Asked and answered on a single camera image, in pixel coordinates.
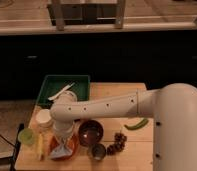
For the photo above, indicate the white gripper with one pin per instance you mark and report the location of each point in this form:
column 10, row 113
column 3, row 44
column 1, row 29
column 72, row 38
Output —
column 63, row 130

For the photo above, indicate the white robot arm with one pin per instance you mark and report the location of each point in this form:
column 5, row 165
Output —
column 173, row 109

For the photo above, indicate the dark brown bowl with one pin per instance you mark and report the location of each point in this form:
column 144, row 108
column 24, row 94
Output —
column 90, row 132

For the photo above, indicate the white cup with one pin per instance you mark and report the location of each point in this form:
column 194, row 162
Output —
column 43, row 118

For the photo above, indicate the green cup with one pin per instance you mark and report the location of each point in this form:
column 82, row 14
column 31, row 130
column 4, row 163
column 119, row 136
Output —
column 26, row 137

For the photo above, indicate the small metal cup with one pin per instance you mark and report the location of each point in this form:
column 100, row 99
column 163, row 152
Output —
column 97, row 152

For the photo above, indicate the white plastic spatula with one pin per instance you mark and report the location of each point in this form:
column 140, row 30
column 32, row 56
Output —
column 60, row 92

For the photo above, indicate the green plastic tray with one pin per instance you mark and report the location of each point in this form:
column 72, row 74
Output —
column 52, row 84

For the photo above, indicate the purple grape bunch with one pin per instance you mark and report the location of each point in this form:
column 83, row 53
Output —
column 118, row 145

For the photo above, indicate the green pepper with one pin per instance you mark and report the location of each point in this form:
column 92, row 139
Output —
column 137, row 126

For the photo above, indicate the wooden chair frame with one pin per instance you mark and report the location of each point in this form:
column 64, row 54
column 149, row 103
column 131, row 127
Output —
column 63, row 13

